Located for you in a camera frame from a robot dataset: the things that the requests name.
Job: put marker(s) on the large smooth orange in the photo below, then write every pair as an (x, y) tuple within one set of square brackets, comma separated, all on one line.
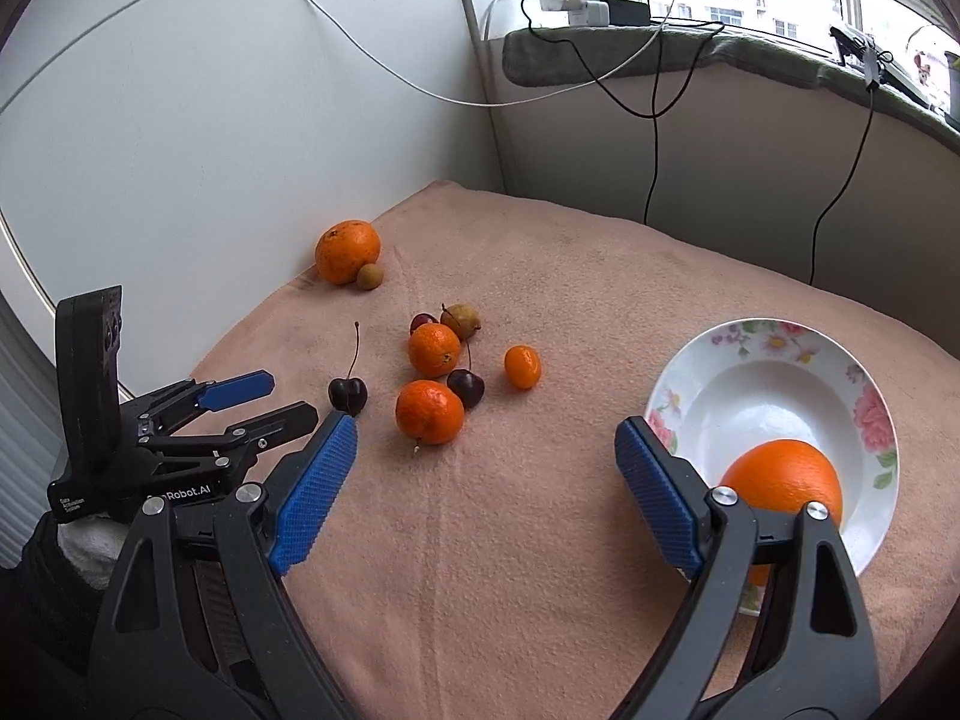
[(780, 476)]

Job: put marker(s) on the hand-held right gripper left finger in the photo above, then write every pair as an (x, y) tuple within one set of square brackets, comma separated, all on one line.
[(315, 495)]

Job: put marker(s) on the grey windowsill cloth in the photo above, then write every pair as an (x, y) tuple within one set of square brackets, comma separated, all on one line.
[(570, 52)]

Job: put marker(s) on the small figurine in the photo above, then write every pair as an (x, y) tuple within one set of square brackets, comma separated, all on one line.
[(923, 69)]

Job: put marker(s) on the black power adapter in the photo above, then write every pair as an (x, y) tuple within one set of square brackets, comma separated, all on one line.
[(628, 10)]

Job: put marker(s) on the white floral plate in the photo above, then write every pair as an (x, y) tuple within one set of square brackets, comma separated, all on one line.
[(750, 390)]

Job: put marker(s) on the small tangerine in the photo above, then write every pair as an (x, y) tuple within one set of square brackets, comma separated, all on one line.
[(429, 411), (433, 350)]

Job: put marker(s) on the peach fleece blanket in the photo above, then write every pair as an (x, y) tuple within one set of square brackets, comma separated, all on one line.
[(525, 540)]

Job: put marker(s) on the large rough-skinned orange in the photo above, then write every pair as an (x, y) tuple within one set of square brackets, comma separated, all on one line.
[(346, 249)]

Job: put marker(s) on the black clip-on device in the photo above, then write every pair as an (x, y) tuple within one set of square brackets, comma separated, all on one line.
[(874, 64)]

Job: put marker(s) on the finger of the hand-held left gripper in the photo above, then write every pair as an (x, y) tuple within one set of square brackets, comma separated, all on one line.
[(285, 420), (240, 388)]

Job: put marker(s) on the dark red cherry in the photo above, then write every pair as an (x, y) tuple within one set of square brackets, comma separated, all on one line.
[(465, 388), (347, 394), (420, 322)]

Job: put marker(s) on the small brownish pear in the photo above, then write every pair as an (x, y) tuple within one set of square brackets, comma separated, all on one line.
[(463, 319)]

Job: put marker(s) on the small oval kumquat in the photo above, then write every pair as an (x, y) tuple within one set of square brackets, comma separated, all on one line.
[(522, 367)]

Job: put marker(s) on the small brown longan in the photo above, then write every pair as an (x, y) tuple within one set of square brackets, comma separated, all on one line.
[(369, 277)]

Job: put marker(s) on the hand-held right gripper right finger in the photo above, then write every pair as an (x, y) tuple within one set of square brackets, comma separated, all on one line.
[(660, 499)]

